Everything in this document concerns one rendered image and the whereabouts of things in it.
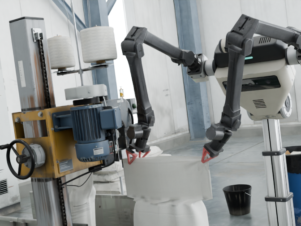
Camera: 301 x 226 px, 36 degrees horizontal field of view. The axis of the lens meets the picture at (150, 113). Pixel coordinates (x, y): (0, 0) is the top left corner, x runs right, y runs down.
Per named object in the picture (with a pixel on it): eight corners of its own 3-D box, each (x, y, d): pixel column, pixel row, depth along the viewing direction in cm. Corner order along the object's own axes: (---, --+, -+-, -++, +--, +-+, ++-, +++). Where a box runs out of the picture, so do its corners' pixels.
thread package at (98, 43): (125, 60, 221) (120, 24, 220) (102, 61, 207) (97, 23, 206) (99, 64, 230) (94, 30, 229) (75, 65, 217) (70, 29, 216)
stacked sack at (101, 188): (153, 182, 553) (151, 170, 552) (120, 197, 498) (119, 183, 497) (124, 182, 576) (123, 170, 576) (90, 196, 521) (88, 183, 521)
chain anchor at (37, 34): (45, 41, 211) (44, 27, 210) (37, 41, 207) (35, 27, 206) (41, 41, 212) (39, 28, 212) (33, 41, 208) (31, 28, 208)
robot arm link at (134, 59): (143, 41, 210) (126, 38, 217) (135, 45, 207) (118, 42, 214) (158, 122, 230) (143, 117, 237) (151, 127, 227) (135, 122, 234)
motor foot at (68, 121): (87, 127, 212) (84, 108, 211) (68, 131, 202) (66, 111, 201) (72, 128, 217) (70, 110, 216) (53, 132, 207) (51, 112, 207)
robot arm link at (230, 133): (236, 133, 205) (229, 124, 209) (226, 132, 201) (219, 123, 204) (227, 144, 209) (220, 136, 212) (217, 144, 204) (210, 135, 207)
